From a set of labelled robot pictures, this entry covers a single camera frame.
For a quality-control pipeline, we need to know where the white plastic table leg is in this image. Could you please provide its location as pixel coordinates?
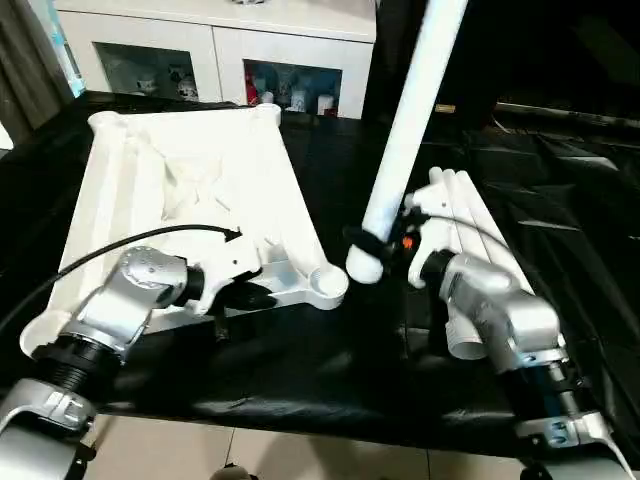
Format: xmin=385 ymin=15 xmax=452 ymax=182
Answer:
xmin=442 ymin=168 xmax=501 ymax=261
xmin=346 ymin=0 xmax=471 ymax=285
xmin=428 ymin=167 xmax=490 ymax=361
xmin=454 ymin=168 xmax=536 ymax=301

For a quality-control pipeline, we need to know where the white plastic table top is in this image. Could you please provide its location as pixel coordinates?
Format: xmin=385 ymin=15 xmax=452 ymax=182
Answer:
xmin=19 ymin=102 xmax=350 ymax=359

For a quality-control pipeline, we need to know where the black table mat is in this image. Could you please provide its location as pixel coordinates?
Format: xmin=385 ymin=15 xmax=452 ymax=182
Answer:
xmin=0 ymin=89 xmax=640 ymax=451

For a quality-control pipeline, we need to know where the black case with yellow label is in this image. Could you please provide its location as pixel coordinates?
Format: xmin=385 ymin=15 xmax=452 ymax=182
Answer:
xmin=364 ymin=0 xmax=501 ymax=126

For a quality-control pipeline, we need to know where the grey metal bar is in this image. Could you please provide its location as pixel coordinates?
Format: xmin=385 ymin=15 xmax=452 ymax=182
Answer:
xmin=494 ymin=101 xmax=640 ymax=130

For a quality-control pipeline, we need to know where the white sideboard cabinet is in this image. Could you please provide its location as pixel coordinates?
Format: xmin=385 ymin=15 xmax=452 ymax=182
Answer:
xmin=49 ymin=0 xmax=377 ymax=121

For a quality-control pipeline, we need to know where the blue plastic packaging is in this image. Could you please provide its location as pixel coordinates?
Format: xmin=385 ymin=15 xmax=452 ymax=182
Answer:
xmin=47 ymin=0 xmax=84 ymax=99

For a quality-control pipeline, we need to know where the grey curtain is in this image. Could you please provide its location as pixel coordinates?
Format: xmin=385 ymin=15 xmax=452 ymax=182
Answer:
xmin=0 ymin=0 xmax=76 ymax=134

